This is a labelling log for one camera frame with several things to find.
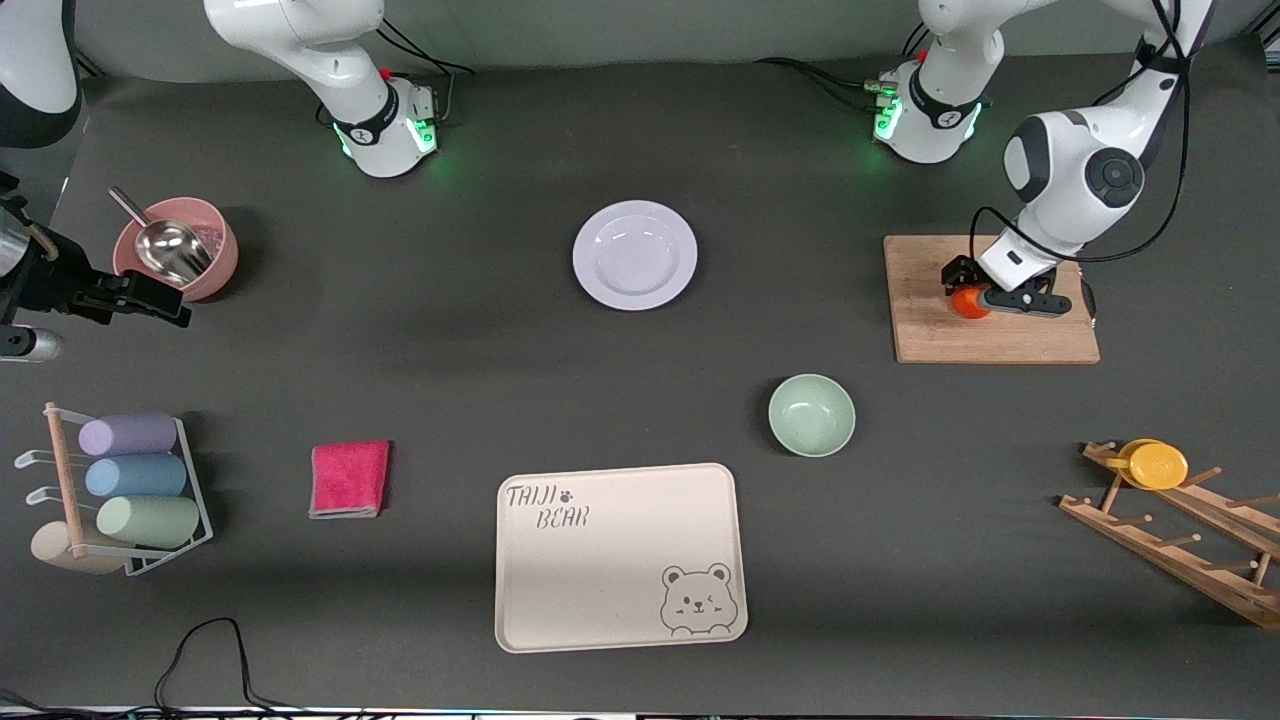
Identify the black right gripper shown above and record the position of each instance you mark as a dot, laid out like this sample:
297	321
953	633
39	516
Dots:
50	277

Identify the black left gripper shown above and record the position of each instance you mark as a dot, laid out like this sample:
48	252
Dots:
957	272

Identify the orange fruit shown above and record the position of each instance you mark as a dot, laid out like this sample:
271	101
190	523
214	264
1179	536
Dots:
968	305

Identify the white round plate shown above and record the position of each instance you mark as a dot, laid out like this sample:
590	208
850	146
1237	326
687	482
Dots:
635	255

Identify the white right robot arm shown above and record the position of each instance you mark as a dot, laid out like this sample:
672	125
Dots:
350	90

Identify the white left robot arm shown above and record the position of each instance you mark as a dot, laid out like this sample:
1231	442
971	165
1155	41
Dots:
1070	160

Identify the wooden cutting board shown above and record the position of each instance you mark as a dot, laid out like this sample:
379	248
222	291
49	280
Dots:
930	335

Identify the metal scoop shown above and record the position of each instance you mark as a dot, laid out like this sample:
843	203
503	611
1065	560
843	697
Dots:
172	250

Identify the pink bowl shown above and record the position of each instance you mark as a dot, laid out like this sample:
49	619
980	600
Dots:
226	258

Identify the purple cup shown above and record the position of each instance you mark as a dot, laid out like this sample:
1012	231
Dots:
130	434

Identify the blue cup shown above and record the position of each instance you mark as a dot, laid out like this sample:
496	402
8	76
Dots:
138	476

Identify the light green bowl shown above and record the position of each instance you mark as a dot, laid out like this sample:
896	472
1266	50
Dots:
812	415

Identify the green cup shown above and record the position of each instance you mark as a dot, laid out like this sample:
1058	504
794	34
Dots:
150	521

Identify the beige cup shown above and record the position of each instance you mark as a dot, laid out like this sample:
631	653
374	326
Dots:
50	548

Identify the yellow mug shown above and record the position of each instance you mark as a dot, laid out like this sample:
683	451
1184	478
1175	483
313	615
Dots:
1158	466

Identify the pink folded cloth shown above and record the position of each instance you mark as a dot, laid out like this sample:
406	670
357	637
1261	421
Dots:
349	480

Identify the wooden mug rack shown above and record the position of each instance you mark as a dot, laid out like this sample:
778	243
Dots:
1180	565

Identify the beige bear print tray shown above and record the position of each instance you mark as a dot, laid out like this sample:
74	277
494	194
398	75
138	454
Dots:
620	570

